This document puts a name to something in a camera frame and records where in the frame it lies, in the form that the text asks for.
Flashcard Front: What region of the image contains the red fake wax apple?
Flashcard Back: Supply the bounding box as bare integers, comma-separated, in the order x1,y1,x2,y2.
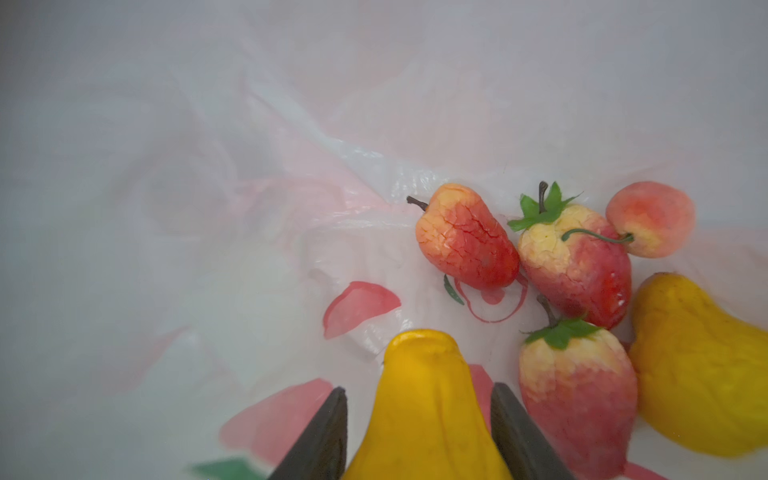
406,183,520,291

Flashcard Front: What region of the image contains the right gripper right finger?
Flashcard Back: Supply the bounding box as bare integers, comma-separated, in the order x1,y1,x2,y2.
490,382,573,480

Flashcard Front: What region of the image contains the fake strawberry with leaves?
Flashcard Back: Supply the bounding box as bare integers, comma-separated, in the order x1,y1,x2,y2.
508,181,632,329

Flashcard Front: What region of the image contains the small fake peach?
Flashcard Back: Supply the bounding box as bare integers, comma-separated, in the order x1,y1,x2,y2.
605,181,696,258

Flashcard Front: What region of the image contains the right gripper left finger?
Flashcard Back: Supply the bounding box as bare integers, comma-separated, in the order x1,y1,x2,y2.
268,387,348,480

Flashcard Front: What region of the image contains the pink plastic bag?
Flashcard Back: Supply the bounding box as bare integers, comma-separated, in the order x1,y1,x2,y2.
1,1,767,479

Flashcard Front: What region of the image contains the yellow fake pear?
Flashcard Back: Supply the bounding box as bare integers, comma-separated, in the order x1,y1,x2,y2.
629,272,767,458
344,329,512,480

